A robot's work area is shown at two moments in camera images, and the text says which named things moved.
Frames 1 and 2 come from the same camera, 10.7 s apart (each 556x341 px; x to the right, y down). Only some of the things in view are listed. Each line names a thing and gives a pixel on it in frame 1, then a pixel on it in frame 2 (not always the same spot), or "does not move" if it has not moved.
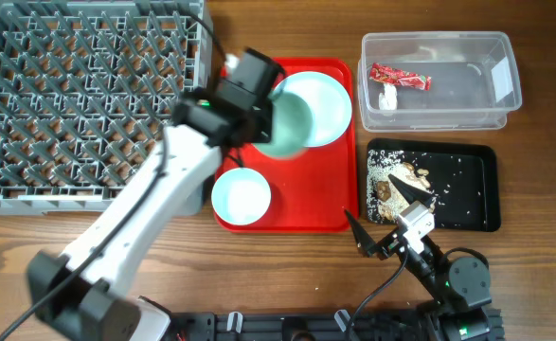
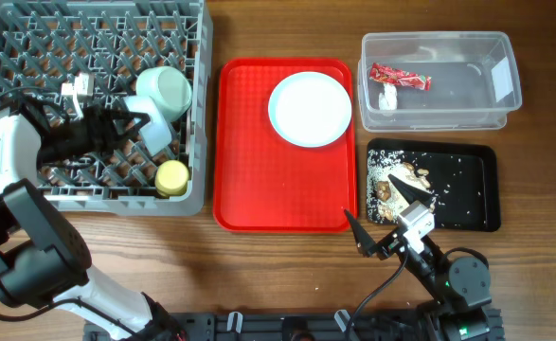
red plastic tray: x=315 y=191 does not move
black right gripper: x=388 y=246 does not move
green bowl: x=292 y=127 -> x=169 y=87
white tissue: x=388 y=99 does not move
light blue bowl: x=241 y=196 -> x=155 y=134
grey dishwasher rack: x=70 y=95 does not move
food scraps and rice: x=385 y=200 does not move
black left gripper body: x=263 y=120 -> x=80 y=137
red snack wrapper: x=395 y=77 does not move
